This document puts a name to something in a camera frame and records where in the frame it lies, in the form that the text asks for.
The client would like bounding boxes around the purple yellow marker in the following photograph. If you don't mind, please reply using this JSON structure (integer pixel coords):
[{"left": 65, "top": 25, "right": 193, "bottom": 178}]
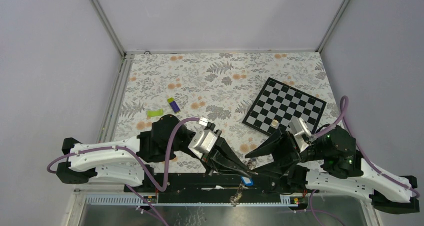
[{"left": 167, "top": 98, "right": 181, "bottom": 113}]

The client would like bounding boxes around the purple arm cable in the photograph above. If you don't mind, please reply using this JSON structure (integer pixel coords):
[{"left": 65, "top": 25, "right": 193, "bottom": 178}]
[
  {"left": 46, "top": 116, "right": 206, "bottom": 226},
  {"left": 311, "top": 96, "right": 418, "bottom": 226}
]

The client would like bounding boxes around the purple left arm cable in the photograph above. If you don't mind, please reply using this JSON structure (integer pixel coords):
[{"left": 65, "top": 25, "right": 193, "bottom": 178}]
[{"left": 46, "top": 116, "right": 206, "bottom": 226}]

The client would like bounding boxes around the blue key tag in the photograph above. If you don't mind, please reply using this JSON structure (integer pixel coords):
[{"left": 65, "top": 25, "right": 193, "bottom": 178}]
[{"left": 241, "top": 177, "right": 254, "bottom": 186}]

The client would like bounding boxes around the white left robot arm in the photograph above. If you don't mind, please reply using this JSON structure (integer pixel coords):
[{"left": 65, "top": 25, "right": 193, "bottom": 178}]
[{"left": 46, "top": 114, "right": 253, "bottom": 192}]

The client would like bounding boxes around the black front rail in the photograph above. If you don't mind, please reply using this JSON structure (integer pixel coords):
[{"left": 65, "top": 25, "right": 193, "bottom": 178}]
[{"left": 124, "top": 172, "right": 312, "bottom": 192}]

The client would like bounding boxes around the green marker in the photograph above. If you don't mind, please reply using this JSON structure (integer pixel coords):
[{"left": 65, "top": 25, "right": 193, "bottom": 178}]
[{"left": 146, "top": 109, "right": 164, "bottom": 117}]

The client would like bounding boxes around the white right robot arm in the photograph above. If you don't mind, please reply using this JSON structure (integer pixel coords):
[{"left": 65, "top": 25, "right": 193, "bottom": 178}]
[{"left": 246, "top": 118, "right": 420, "bottom": 215}]

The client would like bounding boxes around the black white chessboard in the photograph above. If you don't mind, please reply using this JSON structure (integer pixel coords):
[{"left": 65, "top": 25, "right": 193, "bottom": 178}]
[{"left": 242, "top": 77, "right": 327, "bottom": 136}]

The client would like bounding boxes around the white chess piece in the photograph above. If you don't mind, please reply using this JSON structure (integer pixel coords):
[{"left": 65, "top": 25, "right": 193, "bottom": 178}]
[{"left": 271, "top": 120, "right": 279, "bottom": 127}]

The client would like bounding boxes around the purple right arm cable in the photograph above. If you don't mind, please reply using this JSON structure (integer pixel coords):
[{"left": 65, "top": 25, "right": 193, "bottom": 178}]
[{"left": 311, "top": 96, "right": 418, "bottom": 226}]

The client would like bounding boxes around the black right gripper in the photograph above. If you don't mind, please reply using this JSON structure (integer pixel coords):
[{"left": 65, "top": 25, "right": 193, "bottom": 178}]
[{"left": 242, "top": 125, "right": 327, "bottom": 178}]

